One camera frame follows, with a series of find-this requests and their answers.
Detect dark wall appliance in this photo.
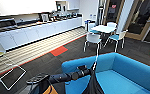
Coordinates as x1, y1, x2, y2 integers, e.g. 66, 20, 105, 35
55, 0, 68, 13

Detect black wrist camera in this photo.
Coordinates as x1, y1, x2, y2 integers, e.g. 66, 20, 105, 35
77, 64, 87, 72

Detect black garment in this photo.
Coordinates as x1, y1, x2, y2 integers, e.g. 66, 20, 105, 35
85, 71, 107, 94

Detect dark coffee machine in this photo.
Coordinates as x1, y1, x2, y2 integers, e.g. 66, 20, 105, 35
40, 12, 51, 23

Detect wood framed glass door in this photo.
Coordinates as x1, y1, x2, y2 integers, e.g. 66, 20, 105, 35
125, 0, 150, 42
102, 0, 126, 26

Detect white square table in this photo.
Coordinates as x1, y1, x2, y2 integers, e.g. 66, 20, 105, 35
90, 24, 117, 48

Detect black microwave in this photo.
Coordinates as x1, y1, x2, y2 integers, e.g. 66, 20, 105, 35
0, 18, 17, 31

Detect blue sofa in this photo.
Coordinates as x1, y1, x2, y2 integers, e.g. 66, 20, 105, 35
60, 51, 150, 94

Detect white lower kitchen cabinets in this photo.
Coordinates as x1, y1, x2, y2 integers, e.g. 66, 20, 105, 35
0, 15, 84, 52

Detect blue white recycling bin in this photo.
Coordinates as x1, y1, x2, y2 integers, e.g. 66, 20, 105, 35
85, 18, 97, 33

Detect white clothes hanger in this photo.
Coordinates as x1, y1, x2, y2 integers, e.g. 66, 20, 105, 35
92, 54, 101, 73

